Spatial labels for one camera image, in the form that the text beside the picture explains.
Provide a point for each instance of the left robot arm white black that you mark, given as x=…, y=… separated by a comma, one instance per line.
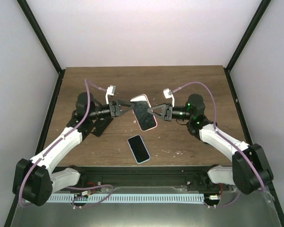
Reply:
x=35, y=180

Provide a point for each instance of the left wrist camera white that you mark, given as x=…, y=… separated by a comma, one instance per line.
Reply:
x=109, y=92

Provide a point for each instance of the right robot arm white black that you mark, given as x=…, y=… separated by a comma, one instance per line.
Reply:
x=250, y=169

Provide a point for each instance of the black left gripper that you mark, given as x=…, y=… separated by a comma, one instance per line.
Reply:
x=115, y=107

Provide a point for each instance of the light blue slotted cable duct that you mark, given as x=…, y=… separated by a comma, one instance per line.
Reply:
x=130, y=198

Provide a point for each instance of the purple-edged smartphone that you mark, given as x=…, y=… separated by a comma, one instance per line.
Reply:
x=139, y=149

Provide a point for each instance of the light blue phone case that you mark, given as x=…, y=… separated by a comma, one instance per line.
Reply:
x=139, y=149

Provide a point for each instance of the pink phone case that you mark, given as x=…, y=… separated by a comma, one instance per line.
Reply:
x=141, y=97

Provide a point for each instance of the metal base plate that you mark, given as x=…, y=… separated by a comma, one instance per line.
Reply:
x=255, y=210

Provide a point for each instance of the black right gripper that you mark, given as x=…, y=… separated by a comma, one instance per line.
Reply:
x=168, y=112

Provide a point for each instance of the black phone case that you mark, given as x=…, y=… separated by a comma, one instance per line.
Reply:
x=100, y=126

